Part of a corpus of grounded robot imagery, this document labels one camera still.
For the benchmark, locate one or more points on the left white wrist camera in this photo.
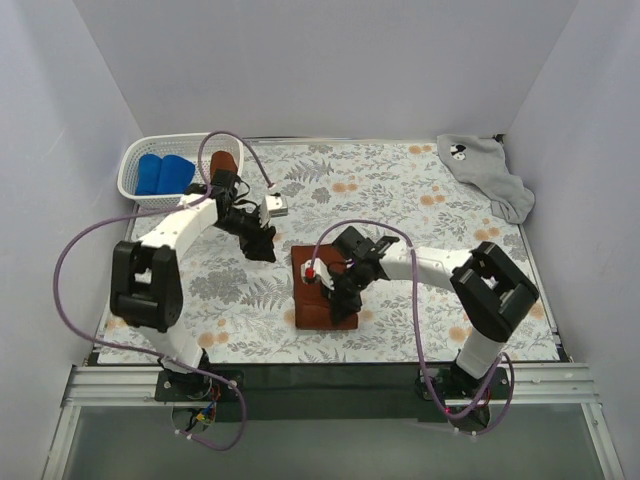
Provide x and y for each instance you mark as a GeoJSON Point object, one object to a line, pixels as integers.
{"type": "Point", "coordinates": [273, 206]}

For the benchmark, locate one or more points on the left blue rolled towel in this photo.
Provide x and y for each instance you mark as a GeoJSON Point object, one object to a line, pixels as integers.
{"type": "Point", "coordinates": [149, 166]}

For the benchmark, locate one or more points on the blue rolled towel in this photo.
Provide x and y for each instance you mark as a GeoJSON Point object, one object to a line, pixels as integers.
{"type": "Point", "coordinates": [175, 175]}
{"type": "Point", "coordinates": [149, 166]}

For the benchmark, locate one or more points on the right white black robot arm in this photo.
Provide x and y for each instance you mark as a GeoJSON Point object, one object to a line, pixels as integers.
{"type": "Point", "coordinates": [494, 293]}

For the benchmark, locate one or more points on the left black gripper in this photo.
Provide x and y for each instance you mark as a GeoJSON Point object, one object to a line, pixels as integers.
{"type": "Point", "coordinates": [255, 235]}

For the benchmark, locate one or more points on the floral patterned table mat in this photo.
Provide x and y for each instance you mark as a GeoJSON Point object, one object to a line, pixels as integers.
{"type": "Point", "coordinates": [241, 311]}

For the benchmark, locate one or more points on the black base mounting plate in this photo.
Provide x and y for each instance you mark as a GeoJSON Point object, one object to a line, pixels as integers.
{"type": "Point", "coordinates": [341, 391]}

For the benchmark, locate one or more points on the white perforated plastic basket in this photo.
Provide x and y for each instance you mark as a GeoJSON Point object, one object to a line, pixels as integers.
{"type": "Point", "coordinates": [183, 145]}

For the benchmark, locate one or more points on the grey cloth in corner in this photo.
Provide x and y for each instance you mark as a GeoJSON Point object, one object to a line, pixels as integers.
{"type": "Point", "coordinates": [481, 162]}

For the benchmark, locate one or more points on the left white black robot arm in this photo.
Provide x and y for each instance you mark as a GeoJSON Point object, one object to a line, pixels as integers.
{"type": "Point", "coordinates": [146, 289]}

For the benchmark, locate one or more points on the right blue rolled towel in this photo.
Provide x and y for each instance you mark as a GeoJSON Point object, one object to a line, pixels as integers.
{"type": "Point", "coordinates": [175, 175]}

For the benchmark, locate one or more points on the aluminium frame rail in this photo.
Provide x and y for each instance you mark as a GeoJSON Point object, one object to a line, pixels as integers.
{"type": "Point", "coordinates": [535, 383]}

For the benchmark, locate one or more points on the brown towel pile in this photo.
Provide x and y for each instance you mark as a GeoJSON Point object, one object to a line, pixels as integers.
{"type": "Point", "coordinates": [312, 308]}

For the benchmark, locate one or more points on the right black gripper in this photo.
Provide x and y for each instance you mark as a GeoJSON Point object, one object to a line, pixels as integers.
{"type": "Point", "coordinates": [343, 292]}

